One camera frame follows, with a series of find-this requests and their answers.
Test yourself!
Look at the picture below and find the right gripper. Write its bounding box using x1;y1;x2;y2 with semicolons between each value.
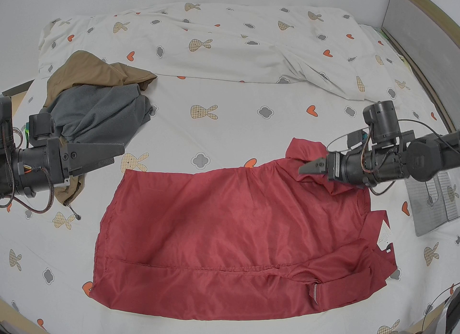
326;151;368;186

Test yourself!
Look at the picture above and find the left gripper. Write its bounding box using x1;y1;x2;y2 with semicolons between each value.
15;137;126;197

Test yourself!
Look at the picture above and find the red shirt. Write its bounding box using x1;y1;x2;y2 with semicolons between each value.
89;138;397;322

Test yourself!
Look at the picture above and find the grey garment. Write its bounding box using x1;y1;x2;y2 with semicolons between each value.
45;83;159;146

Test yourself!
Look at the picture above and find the brown garment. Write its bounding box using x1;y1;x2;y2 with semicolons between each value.
43;50;158;220

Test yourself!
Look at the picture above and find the clear plastic box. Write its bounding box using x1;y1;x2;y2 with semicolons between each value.
404;171;460;237

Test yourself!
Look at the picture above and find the bed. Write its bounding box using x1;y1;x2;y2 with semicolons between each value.
0;0;460;334

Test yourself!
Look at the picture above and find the white printed quilt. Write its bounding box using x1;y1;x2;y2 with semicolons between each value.
38;1;401;103

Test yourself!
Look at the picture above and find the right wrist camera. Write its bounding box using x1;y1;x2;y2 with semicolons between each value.
347;129;369;150

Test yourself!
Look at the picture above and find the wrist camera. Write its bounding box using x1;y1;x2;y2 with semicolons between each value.
27;113;56;147
347;129;369;150

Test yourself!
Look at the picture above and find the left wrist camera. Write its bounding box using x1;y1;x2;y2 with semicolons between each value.
27;113;56;147

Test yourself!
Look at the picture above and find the black cable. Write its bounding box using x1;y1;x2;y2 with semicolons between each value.
326;120;453;153

